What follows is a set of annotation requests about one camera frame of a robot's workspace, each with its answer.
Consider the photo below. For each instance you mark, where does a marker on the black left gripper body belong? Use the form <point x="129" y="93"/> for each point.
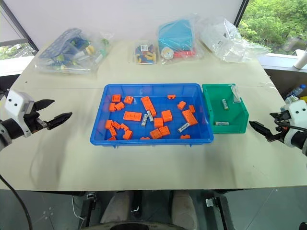
<point x="33" y="121"/>

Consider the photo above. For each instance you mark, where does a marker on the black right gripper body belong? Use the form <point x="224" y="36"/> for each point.
<point x="279" y="136"/>

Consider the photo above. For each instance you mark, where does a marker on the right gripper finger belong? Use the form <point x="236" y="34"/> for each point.
<point x="277" y="115"/>
<point x="260" y="128"/>

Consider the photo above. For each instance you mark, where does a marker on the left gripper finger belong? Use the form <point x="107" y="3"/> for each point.
<point x="44" y="103"/>
<point x="58" y="119"/>

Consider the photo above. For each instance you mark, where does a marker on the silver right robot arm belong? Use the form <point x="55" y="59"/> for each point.
<point x="297" y="139"/>

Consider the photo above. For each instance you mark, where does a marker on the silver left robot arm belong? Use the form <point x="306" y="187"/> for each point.
<point x="11" y="129"/>

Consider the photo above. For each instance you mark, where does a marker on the green plastic bin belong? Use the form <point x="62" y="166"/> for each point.
<point x="236" y="119"/>

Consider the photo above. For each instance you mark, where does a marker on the clear box of colourful blocks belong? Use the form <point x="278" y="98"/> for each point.
<point x="145" y="54"/>

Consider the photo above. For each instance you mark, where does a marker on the clear plastic water bottle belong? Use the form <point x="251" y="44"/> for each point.
<point x="295" y="93"/>

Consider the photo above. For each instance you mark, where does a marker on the yellow object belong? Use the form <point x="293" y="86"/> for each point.
<point x="303" y="99"/>

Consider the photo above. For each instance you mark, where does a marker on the blue plastic tray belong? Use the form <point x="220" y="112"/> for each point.
<point x="100" y="134"/>

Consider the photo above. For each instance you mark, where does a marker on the clear bag of toys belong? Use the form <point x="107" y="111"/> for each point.
<point x="72" y="64"/>

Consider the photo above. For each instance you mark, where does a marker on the orange small building block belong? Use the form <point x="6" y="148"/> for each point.
<point x="112" y="131"/>
<point x="124" y="127"/>
<point x="127" y="135"/>
<point x="112" y="107"/>
<point x="119" y="106"/>
<point x="116" y="124"/>
<point x="108" y="123"/>
<point x="181" y="105"/>
<point x="192" y="109"/>

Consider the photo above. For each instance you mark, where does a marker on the orange thin small block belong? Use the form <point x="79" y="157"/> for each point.
<point x="185" y="136"/>
<point x="112" y="138"/>
<point x="144" y="138"/>
<point x="171" y="96"/>

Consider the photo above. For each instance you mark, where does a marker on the blue plastic basket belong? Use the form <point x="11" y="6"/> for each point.
<point x="56" y="44"/>

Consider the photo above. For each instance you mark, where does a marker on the white paper roll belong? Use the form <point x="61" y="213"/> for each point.
<point x="301" y="59"/>

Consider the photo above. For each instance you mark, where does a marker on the orange square building block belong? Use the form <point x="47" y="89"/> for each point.
<point x="166" y="116"/>
<point x="164" y="131"/>
<point x="116" y="98"/>
<point x="158" y="122"/>
<point x="155" y="134"/>

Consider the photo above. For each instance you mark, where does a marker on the orange long building block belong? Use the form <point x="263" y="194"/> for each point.
<point x="148" y="104"/>
<point x="189" y="117"/>

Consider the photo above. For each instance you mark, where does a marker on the orange plastic building brick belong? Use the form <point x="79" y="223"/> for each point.
<point x="132" y="116"/>

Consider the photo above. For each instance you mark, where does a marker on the clear empty plastic bag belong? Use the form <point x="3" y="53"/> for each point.
<point x="227" y="43"/>

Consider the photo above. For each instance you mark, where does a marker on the grey rounded leg cover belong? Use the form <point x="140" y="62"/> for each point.
<point x="183" y="208"/>
<point x="116" y="207"/>

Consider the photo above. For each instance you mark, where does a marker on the clear bag with teal cloth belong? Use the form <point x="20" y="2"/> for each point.
<point x="176" y="33"/>

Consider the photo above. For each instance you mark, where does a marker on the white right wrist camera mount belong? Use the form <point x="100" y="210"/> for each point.
<point x="297" y="109"/>

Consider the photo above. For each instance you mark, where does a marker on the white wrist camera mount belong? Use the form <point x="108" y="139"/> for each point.
<point x="297" y="109"/>
<point x="15" y="103"/>

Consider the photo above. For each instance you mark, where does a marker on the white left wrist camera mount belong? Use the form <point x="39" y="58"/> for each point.
<point x="15" y="103"/>

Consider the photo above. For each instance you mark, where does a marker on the black window frame bar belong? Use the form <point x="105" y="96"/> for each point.
<point x="20" y="26"/>
<point x="241" y="13"/>

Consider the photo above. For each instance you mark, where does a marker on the black table frame leg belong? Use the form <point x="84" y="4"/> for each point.
<point x="88" y="208"/>
<point x="221" y="210"/>

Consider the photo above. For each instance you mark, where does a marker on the black centre post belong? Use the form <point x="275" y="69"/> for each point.
<point x="136" y="202"/>

